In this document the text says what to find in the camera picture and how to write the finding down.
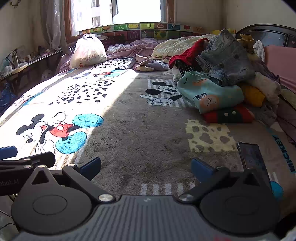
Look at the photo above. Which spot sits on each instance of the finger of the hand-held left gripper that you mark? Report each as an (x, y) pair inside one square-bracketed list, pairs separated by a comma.
[(8, 153), (44, 158)]

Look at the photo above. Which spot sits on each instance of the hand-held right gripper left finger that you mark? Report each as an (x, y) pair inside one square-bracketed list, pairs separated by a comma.
[(90, 168)]

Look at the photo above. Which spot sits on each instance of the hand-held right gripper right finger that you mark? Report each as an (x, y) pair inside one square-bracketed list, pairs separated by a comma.
[(202, 170)]

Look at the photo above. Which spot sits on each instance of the teal lion print sweatshirt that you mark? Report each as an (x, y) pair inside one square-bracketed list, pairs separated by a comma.
[(208, 92)]

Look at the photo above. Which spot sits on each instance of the black smartphone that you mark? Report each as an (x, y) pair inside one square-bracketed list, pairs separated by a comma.
[(252, 157)]

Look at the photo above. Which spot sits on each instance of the blue plastic bag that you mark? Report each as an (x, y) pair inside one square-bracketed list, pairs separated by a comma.
[(7, 97)]

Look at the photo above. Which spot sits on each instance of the red green knitted garment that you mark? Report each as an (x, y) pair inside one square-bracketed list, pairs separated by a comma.
[(226, 115)]

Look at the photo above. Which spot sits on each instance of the yellow garment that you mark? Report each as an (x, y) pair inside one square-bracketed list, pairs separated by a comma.
[(253, 95)]

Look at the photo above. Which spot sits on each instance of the metal thermos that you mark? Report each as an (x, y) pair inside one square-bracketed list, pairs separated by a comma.
[(15, 59)]

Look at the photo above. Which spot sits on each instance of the dark desk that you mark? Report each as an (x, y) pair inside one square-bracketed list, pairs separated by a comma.
[(34, 62)]

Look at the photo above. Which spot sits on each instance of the grey garment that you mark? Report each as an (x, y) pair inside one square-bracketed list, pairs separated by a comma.
[(284, 115)]

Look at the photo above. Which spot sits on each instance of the cream fleece garment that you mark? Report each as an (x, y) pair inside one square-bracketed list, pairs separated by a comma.
[(266, 85)]

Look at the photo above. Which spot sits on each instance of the blue denim jeans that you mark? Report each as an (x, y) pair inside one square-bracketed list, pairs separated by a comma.
[(229, 60)]

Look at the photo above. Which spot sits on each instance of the red knitted sweater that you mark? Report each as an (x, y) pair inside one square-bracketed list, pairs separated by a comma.
[(185, 58)]

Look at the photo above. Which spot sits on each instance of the white plastic bag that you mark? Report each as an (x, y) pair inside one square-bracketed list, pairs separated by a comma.
[(87, 53)]

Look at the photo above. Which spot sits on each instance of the grey cream cloth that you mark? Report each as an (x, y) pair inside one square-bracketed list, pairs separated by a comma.
[(148, 64)]

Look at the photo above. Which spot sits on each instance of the cream quilt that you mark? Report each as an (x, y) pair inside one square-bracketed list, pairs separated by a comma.
[(175, 47)]

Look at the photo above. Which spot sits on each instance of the purple quilt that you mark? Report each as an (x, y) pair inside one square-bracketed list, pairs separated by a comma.
[(138, 46)]

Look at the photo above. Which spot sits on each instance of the pink pillow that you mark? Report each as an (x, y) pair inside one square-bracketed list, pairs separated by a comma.
[(282, 62)]

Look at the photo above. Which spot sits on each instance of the grey curtain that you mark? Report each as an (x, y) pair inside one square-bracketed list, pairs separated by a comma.
[(54, 23)]

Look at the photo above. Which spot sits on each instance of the yellow plush toy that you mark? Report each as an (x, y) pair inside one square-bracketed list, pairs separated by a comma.
[(246, 39)]

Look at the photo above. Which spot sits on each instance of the colourful alphabet play mat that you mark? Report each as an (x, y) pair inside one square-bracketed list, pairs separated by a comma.
[(138, 31)]

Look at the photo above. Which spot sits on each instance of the dark headboard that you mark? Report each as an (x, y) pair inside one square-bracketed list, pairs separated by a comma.
[(272, 34)]

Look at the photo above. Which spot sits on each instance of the window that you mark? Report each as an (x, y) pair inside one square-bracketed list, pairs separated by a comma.
[(138, 11)]

